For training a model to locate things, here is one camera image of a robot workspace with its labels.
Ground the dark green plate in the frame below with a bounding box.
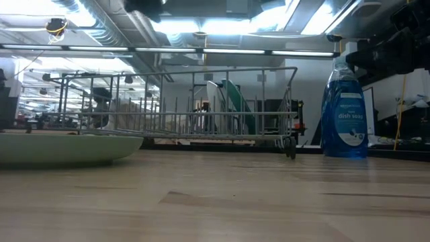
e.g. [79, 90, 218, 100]
[220, 79, 257, 136]

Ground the yellow hanging cable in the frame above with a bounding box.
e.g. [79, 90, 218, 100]
[393, 74, 407, 151]

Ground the white board panel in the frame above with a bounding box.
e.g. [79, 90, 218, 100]
[361, 86, 376, 136]

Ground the blue dish soap bottle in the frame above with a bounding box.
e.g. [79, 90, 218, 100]
[320, 55, 370, 159]

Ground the black table edge rail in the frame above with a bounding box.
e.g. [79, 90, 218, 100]
[140, 143, 430, 163]

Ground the ceiling camera with yellow cable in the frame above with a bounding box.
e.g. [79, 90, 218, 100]
[44, 17, 69, 45]

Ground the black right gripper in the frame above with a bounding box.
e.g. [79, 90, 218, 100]
[345, 28, 430, 77]

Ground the grey wire dish rack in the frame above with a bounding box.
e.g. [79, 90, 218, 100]
[42, 66, 299, 161]

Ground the black desk with monitor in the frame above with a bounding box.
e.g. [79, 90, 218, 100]
[261, 98, 307, 146]

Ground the person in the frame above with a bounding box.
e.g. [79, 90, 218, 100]
[87, 86, 115, 130]

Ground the white plate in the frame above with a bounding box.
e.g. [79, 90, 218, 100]
[205, 80, 230, 135]

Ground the overhead LED light bar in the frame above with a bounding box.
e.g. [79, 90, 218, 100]
[0, 42, 341, 58]

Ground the light green plate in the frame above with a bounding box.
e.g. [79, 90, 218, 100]
[0, 133, 145, 167]

